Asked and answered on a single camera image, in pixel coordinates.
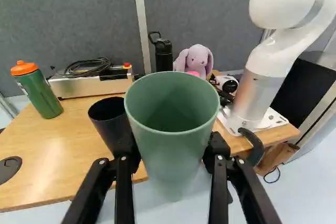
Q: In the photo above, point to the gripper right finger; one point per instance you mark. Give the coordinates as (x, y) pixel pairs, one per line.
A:
(219, 190)

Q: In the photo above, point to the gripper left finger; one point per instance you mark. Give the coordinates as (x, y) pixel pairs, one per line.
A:
(123, 190)

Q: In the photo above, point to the green plastic cup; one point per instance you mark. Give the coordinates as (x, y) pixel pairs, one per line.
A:
(170, 155)

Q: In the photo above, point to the black plastic cup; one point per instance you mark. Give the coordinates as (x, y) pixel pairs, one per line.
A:
(110, 124)

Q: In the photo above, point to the black clamp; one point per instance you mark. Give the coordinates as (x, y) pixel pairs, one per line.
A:
(256, 148)

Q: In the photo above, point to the wooden table with black legs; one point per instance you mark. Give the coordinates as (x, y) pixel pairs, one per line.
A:
(65, 140)

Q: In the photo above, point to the silver box with red button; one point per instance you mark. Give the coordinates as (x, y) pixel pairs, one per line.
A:
(86, 85)

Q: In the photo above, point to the small pink object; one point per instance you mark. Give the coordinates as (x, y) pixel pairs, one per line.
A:
(192, 73)

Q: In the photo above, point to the green bottle with orange cap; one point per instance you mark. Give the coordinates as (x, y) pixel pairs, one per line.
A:
(42, 95)

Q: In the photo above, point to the grey and black equipment cabinet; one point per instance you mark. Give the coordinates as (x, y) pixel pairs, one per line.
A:
(302, 93)

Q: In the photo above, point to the purple plush bunny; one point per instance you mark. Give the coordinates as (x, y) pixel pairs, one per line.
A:
(195, 60)

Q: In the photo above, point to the grey office partition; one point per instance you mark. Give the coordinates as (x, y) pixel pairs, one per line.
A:
(73, 24)

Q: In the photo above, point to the white robot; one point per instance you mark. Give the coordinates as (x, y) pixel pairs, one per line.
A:
(278, 6)

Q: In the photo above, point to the small white camera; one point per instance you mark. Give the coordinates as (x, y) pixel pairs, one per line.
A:
(227, 83)

